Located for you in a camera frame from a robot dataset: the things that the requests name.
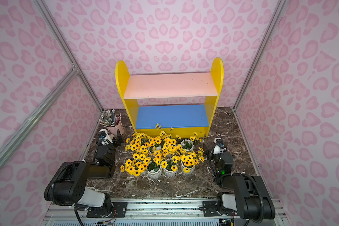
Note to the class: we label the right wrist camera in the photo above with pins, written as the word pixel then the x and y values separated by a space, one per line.
pixel 219 146

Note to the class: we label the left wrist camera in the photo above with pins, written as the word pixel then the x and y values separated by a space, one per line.
pixel 104 137

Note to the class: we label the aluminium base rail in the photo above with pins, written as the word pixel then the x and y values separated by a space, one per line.
pixel 183 211

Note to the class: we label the pink pen holder cup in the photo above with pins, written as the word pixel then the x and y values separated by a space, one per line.
pixel 112 122

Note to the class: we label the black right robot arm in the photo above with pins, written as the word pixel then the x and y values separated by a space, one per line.
pixel 250 199

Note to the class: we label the yellow two-tier shelf unit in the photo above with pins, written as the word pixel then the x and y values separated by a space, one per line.
pixel 184 120

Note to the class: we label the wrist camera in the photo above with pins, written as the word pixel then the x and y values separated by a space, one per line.
pixel 104 137
pixel 219 146

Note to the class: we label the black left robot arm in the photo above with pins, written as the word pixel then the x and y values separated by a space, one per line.
pixel 68 185

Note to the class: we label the shelf sunflower pot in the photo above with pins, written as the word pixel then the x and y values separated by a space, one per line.
pixel 138 143
pixel 170 167
pixel 154 166
pixel 135 167
pixel 190 159
pixel 188 144
pixel 171 144
pixel 154 144

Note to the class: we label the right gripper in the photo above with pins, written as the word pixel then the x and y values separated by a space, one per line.
pixel 219 155

